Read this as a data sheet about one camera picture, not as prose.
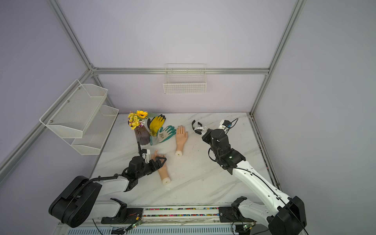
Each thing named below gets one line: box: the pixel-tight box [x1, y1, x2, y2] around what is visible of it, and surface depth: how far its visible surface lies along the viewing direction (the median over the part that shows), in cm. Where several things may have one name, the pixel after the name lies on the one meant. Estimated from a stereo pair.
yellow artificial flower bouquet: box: [127, 110, 149, 130], surface depth 86 cm
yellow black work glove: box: [146, 114, 166, 137], surface depth 113 cm
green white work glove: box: [149, 125, 177, 146], surface depth 106 cm
